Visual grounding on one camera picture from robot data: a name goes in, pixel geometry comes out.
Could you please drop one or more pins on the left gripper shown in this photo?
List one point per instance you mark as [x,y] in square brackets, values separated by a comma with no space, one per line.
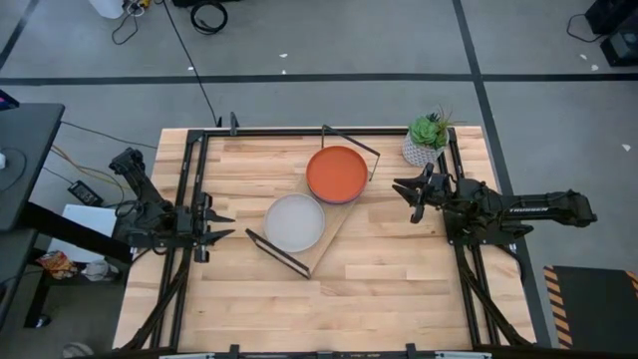
[189,227]

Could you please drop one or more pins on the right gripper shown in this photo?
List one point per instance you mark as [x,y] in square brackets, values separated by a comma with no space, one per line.
[436,189]

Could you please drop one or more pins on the grey plate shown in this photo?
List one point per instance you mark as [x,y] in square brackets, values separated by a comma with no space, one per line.
[294,223]

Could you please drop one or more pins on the orange plate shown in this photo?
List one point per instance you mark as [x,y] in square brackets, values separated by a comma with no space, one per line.
[337,173]

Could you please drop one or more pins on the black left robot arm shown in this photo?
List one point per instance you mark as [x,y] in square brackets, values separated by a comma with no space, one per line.
[142,182]

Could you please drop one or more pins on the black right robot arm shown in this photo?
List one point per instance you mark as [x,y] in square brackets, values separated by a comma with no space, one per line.
[538,209]

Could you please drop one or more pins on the potted succulent in white pot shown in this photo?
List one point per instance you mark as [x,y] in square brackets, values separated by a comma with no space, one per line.
[426,132]

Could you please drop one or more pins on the crumpled clear plastic bag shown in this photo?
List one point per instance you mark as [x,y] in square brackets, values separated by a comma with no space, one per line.
[99,270]

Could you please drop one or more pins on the white sheet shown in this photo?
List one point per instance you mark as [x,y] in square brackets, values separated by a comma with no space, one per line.
[90,219]

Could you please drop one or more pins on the black power adapter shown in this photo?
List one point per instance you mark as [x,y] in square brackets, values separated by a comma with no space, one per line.
[86,193]

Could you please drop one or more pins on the orange snack bag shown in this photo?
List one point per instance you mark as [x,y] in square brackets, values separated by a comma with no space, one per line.
[57,264]

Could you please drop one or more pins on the person's shoe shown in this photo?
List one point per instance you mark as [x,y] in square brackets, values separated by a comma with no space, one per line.
[77,350]

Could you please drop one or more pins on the black desk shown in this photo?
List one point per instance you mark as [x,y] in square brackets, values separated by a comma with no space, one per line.
[40,129]

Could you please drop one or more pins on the hazard striped black mat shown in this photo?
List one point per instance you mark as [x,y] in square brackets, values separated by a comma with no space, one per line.
[598,304]

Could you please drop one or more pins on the small white item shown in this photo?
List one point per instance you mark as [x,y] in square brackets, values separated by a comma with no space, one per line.
[2,160]

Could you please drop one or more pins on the blue and pink item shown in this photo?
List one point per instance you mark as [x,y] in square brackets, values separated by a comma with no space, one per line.
[7,101]

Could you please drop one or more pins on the white container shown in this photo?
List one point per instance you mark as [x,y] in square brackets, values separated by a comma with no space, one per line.
[106,7]

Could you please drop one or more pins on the black box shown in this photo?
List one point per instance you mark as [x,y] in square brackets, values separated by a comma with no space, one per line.
[622,50]

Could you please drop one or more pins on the black equipment case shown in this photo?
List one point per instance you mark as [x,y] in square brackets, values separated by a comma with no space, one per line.
[613,15]

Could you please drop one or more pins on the black aluminium table frame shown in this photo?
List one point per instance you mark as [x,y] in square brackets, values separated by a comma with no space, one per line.
[279,131]

